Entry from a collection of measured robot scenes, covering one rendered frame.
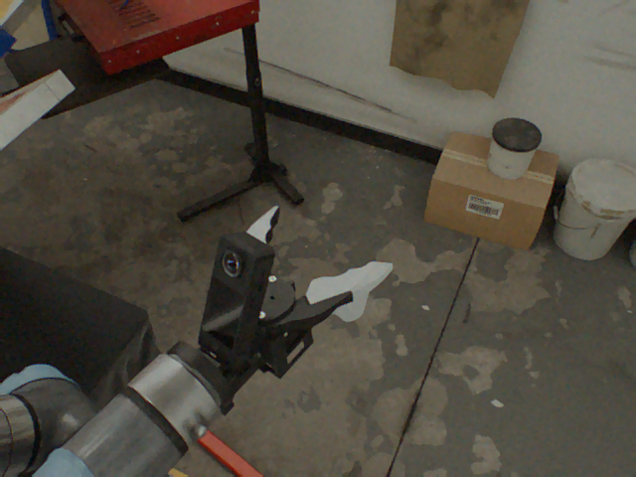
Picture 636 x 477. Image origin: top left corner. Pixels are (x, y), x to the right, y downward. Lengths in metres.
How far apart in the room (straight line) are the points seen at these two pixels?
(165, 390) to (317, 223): 2.35
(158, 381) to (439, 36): 2.31
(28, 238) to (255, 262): 2.65
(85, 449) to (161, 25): 1.71
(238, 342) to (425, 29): 2.24
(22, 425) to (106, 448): 0.13
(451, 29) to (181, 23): 1.15
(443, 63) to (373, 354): 1.29
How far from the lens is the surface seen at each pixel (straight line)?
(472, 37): 2.59
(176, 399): 0.50
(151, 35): 2.04
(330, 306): 0.53
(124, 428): 0.50
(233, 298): 0.50
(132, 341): 1.45
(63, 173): 3.33
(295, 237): 2.76
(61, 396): 0.65
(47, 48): 2.40
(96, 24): 2.15
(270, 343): 0.54
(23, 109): 1.06
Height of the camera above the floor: 2.14
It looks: 50 degrees down
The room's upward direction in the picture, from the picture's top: straight up
